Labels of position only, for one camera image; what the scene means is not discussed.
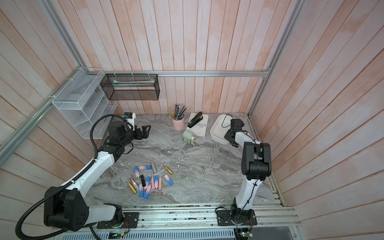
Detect gold glitter lipstick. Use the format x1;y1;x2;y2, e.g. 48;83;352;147
128;183;137;194

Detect blue pink lipstick bottom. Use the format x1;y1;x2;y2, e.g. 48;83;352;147
139;184;144;198

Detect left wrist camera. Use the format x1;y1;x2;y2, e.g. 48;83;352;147
123;112;136;129

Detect black stapler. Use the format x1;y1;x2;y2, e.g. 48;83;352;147
188;112;204;129

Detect blue pink lipstick top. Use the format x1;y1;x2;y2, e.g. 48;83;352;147
139;166;152;170

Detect white storage tray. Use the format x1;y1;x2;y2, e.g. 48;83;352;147
210;114;233;145

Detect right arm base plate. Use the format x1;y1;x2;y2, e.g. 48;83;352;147
215;208;258;227

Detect pink pen cup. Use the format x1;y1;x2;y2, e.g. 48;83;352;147
172;118;185;131

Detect white wire mesh shelf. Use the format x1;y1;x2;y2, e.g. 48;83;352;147
52;68;118;139

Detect pink lip gloss tube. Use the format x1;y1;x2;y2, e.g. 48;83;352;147
151;172;155;189

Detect green pencil sharpener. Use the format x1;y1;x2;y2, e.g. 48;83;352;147
183;131;196;145

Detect blue pink lipstick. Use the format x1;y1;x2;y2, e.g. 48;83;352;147
134;167;141;179
164;174;174;186
144;177;151;191
139;184;144;198
154;176;159;190
144;185;152;199
139;166;152;170

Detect brown clear lip gloss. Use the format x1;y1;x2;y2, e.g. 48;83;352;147
130;178;139;189

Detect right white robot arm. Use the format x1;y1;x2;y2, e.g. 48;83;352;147
225;130;272;224

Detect white notebook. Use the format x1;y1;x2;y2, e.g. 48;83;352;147
186;114;209;137

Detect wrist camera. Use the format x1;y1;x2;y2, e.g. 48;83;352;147
230;119;245;132
123;112;136;129

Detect pens in cup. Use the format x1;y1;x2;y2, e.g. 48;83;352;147
167;104;187;121

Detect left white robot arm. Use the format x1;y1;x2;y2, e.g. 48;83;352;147
44;121;151;232

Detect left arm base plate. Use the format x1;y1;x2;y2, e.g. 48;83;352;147
97;212;140;229

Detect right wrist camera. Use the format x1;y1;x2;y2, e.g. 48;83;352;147
230;119;245;132

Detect black mesh wall basket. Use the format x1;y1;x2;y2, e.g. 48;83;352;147
101;73;160;101

